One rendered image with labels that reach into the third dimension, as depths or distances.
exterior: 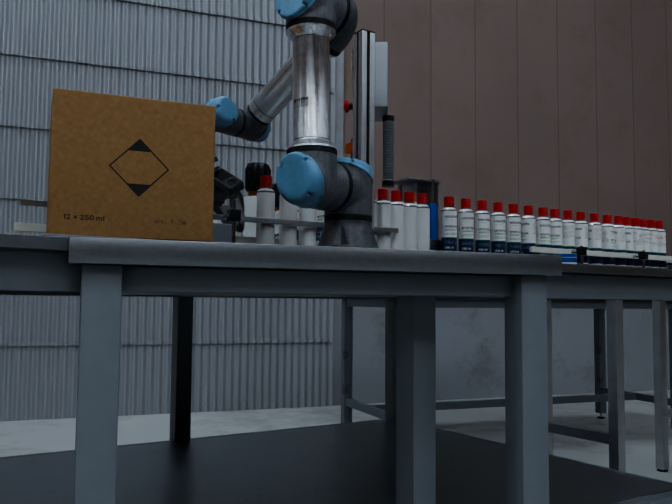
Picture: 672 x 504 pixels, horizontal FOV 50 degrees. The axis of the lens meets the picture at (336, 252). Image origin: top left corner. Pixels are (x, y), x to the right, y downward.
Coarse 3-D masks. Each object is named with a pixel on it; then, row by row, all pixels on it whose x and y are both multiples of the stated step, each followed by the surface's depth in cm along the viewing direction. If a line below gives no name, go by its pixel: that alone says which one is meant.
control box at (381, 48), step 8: (376, 48) 203; (384, 48) 203; (376, 56) 203; (384, 56) 203; (376, 64) 203; (384, 64) 203; (376, 72) 202; (384, 72) 202; (376, 80) 202; (384, 80) 202; (376, 88) 202; (384, 88) 202; (376, 96) 202; (384, 96) 202; (352, 104) 203; (376, 104) 202; (384, 104) 202; (376, 112) 208; (384, 112) 208; (376, 120) 217
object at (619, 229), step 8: (616, 216) 283; (616, 224) 283; (616, 232) 282; (624, 232) 282; (616, 240) 282; (624, 240) 281; (616, 248) 281; (624, 248) 281; (616, 264) 281; (624, 264) 280
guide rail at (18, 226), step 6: (18, 222) 168; (18, 228) 168; (24, 228) 168; (30, 228) 169; (36, 228) 170; (42, 228) 170; (240, 240) 198; (246, 240) 199; (252, 240) 200; (276, 240) 204
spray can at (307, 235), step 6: (300, 210) 206; (306, 210) 205; (312, 210) 205; (300, 216) 205; (306, 216) 205; (312, 216) 205; (300, 228) 205; (306, 228) 204; (312, 228) 205; (300, 234) 205; (306, 234) 204; (312, 234) 205; (300, 240) 205; (306, 240) 204; (312, 240) 205
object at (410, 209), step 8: (408, 192) 226; (408, 200) 226; (408, 208) 225; (416, 208) 226; (408, 216) 224; (416, 216) 226; (408, 224) 224; (416, 224) 225; (408, 232) 224; (416, 232) 225; (408, 240) 224; (416, 240) 225; (408, 248) 224; (416, 248) 225
